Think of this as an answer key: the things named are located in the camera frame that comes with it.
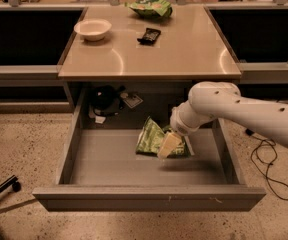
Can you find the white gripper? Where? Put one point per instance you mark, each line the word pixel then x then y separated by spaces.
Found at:
pixel 180 126

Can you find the green jalapeno chip bag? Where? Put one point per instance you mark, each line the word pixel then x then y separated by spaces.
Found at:
pixel 151 137

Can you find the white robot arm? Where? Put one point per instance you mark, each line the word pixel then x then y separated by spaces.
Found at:
pixel 208 101

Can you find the grey open drawer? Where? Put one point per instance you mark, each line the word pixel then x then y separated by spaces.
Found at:
pixel 101 171

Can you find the black device behind drawer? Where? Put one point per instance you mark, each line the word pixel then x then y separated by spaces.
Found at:
pixel 103 97

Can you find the grey counter cabinet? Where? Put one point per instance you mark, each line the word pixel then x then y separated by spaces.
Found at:
pixel 188 48

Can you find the green chip bag on counter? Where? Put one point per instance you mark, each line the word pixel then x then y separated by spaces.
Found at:
pixel 151 8

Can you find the black snack bar wrapper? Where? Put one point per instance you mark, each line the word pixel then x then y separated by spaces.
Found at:
pixel 149 37

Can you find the white bowl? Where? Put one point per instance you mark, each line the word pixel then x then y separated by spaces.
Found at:
pixel 93 29

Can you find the black chair base leg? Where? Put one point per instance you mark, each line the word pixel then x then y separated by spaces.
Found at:
pixel 11 182

